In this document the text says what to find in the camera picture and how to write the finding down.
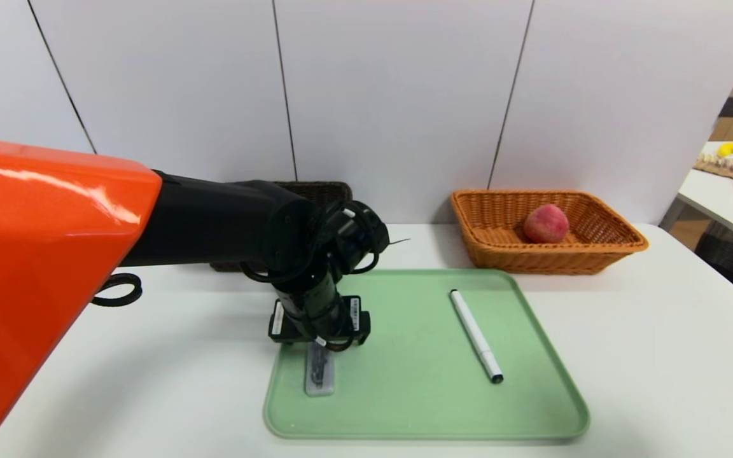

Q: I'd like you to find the green plastic tray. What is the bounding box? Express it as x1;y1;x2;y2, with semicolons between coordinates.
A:
264;268;591;441

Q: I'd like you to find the dark brown wicker basket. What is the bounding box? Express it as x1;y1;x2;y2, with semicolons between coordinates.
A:
211;181;353;273

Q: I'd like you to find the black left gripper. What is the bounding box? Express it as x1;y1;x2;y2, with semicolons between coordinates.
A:
268;270;371;346

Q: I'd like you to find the white background table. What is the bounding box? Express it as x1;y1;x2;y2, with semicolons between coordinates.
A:
676;141;733;250

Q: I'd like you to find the red peach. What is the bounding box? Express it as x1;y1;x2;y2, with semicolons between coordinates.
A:
523;204;571;244

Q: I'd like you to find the white marker pen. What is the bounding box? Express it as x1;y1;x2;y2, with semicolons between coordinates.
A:
449;289;505;385

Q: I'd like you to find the clear plastic compass case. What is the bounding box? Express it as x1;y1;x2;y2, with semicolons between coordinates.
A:
305;342;336;398

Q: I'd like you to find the orange wicker basket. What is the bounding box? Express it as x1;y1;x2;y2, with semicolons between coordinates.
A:
450;189;650;275

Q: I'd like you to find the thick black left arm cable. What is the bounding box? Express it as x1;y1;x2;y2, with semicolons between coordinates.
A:
239;200;394;284

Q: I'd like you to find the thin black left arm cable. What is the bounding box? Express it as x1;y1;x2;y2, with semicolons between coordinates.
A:
90;272;144;308

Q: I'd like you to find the brown egg carton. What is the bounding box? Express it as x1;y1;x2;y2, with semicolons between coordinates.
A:
692;155;733;179

